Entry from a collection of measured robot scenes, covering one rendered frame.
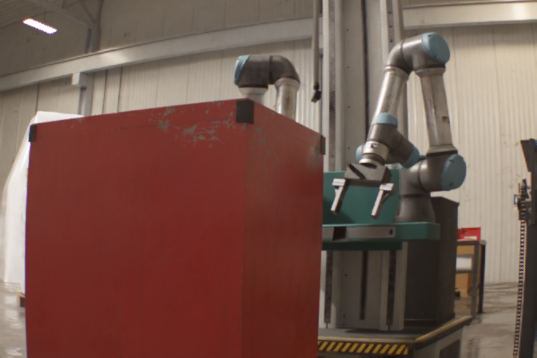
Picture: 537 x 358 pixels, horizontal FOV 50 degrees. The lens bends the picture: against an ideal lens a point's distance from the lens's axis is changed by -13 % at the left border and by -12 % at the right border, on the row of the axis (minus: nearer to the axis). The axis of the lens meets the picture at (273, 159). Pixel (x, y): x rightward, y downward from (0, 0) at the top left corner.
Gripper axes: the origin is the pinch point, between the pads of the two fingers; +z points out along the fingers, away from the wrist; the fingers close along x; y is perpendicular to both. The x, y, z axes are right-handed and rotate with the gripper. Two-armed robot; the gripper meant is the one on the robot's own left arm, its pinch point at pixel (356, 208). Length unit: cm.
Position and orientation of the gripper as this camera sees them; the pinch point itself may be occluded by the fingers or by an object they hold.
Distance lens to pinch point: 186.3
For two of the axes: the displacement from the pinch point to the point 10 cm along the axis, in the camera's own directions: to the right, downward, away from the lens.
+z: -3.6, 8.5, -3.8
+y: -5.0, -5.2, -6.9
